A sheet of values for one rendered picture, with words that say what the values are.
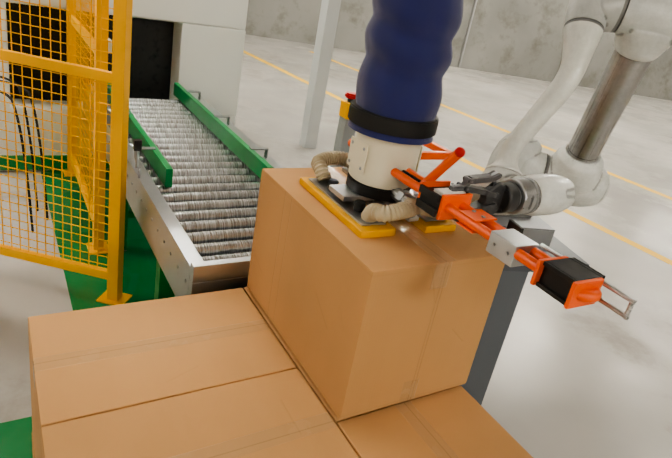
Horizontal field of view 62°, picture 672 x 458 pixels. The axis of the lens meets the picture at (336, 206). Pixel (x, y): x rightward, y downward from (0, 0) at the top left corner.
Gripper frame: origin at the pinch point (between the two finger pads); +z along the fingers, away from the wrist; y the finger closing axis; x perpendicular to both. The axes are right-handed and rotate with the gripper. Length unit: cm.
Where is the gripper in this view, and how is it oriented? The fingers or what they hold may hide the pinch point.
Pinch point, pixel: (446, 200)
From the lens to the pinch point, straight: 125.6
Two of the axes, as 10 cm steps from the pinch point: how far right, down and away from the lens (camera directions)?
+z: -8.5, 0.6, -5.2
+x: -4.9, -4.2, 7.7
